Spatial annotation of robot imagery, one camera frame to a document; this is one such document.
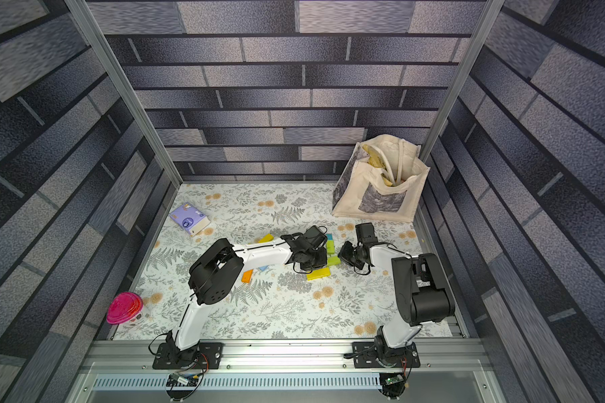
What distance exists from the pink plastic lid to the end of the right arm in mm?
669

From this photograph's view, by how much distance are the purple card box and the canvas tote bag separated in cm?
57

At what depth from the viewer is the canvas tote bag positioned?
2.88 ft

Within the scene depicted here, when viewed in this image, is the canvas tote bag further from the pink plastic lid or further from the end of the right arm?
the pink plastic lid

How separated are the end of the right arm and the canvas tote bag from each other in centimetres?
16

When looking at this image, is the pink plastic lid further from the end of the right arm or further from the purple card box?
the end of the right arm

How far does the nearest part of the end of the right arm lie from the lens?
28.5 inches

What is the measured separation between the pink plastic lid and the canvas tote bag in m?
0.79

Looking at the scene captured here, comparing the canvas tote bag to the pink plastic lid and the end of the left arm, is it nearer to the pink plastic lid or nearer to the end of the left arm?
the end of the left arm

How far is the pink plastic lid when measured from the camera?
0.73m

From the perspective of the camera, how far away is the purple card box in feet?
3.28
